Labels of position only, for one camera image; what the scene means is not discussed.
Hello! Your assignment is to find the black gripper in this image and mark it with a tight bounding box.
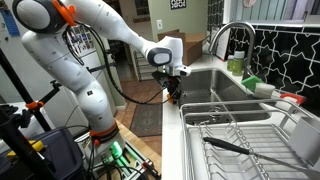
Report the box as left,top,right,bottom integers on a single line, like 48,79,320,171
165,75,183,105

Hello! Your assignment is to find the orange bowl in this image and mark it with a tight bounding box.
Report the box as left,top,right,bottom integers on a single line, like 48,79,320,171
166,94,177,105

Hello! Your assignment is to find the green lit robot base device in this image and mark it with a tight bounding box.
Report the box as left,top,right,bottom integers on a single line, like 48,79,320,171
99,141,148,180

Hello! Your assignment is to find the stainless steel sink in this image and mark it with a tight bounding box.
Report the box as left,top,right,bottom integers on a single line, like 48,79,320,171
173,68,272,126

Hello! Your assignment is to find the steel kitchen faucet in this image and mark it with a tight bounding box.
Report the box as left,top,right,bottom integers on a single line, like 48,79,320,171
208,20,257,81

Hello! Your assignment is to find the patterned floor rug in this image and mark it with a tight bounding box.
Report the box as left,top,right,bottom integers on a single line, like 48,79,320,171
129,103,163,138

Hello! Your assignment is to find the brown cardboard box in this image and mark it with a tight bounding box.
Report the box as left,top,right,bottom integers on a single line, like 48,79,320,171
157,29,207,67

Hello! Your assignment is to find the wooden platform board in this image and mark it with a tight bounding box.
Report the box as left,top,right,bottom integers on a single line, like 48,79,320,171
114,119,163,175

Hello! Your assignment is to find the small green bottle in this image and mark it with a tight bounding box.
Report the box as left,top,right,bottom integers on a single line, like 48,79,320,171
226,54,235,72

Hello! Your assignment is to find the white paper sheet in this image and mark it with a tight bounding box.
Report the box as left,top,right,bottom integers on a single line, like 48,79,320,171
213,26,232,62

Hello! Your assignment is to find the large green bottle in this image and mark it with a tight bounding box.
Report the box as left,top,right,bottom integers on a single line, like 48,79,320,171
232,50,246,77

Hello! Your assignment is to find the red black clamp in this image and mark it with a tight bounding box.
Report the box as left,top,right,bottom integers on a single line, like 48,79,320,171
141,158,162,180

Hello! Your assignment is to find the green sponge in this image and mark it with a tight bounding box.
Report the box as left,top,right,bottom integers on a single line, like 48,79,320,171
240,75,265,93

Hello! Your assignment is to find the white sponge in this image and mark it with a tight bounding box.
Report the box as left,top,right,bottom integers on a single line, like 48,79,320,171
254,82,277,100

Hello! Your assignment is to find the black white patterned picture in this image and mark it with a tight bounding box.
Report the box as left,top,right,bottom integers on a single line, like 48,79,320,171
169,0,187,11

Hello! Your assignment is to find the fridge photo collage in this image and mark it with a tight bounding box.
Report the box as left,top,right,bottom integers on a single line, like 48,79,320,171
62,24,98,57

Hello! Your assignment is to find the red and white brush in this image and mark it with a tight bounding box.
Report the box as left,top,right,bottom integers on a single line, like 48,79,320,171
274,92,307,113

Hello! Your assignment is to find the dark blue bin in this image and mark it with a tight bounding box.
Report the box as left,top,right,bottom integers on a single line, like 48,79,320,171
0,126,86,180

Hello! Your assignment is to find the window with blinds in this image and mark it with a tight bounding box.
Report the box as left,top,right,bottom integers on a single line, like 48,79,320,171
229,0,320,25

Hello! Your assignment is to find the white cutlery holder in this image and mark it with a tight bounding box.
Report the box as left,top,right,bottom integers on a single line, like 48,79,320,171
287,116,320,166

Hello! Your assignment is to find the black pole with orange clamp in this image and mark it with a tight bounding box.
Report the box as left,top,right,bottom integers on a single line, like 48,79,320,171
0,49,63,133

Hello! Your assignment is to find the thick black stand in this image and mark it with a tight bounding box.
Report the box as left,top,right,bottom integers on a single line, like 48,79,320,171
0,104,59,180

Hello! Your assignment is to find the white refrigerator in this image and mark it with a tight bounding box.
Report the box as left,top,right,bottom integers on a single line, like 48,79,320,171
0,0,118,134

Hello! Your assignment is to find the blue paper note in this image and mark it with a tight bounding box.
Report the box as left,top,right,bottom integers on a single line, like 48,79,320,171
0,8,21,37

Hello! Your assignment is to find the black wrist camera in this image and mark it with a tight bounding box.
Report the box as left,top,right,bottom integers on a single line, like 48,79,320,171
152,70,172,88

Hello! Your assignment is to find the metal wire dish rack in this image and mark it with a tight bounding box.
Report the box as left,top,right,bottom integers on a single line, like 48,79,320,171
179,98,320,180

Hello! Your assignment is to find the black handled kitchen utensil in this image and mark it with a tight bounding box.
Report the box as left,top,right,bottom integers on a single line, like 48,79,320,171
203,136,320,178

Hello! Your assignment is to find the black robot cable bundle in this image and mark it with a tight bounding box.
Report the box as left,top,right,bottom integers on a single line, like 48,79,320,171
63,21,174,106

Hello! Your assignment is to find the round wall clock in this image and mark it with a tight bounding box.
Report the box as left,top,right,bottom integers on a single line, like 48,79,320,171
242,0,257,9

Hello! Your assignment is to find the orange cable clip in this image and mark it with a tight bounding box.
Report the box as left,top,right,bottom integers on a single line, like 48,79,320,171
52,0,78,28

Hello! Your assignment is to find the yellow handled tool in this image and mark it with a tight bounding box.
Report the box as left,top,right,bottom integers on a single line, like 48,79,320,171
6,139,46,158

